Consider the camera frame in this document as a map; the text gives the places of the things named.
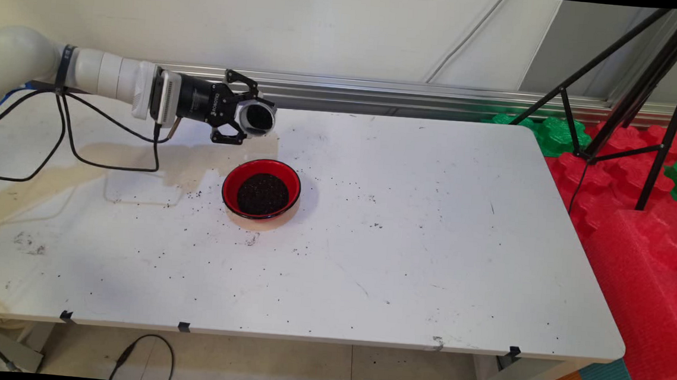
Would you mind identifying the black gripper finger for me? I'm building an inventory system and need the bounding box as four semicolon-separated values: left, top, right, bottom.
209;118;250;147
222;68;280;111

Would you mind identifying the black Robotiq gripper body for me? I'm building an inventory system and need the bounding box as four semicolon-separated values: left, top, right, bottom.
172;73;242;130

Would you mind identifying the clear plastic jar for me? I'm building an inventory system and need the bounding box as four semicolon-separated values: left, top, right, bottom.
236;99;279;140

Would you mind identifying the red bowl with black rim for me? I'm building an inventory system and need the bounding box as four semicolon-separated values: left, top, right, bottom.
220;156;304;223

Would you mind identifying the black seeds pile in bowl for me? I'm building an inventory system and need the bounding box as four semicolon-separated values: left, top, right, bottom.
235;171;292;218

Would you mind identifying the red and green cloth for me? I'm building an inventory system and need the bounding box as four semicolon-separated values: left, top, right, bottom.
539;117;677;238

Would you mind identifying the large black tripod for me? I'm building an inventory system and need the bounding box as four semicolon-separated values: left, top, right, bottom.
501;0;677;224

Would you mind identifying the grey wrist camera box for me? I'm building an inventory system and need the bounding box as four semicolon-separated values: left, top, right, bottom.
149;68;184;131

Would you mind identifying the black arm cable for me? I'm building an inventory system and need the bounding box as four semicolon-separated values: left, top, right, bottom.
0;85;184;194

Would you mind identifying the aluminium rail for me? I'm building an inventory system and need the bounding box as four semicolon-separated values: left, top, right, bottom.
154;60;677;138

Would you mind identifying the white wall conduit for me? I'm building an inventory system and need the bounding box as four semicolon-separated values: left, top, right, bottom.
423;0;508;89

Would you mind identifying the thin black floor cable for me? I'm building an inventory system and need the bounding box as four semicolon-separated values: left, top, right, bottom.
108;331;177;380

